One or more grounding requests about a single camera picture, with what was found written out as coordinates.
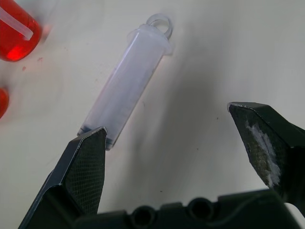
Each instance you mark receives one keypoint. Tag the small red object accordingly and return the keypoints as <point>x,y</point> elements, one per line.
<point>3,102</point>

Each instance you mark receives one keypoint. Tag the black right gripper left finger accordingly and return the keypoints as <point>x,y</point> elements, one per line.
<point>81,167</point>

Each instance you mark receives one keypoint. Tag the white straw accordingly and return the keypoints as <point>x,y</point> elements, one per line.
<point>14,21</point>

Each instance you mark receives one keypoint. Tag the translucent white plastic syringe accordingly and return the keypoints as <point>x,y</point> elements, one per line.
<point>128,83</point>

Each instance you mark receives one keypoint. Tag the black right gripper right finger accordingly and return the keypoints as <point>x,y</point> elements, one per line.
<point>264,140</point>

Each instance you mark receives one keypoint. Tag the red liquid tube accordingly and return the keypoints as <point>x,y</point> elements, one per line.
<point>16,28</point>

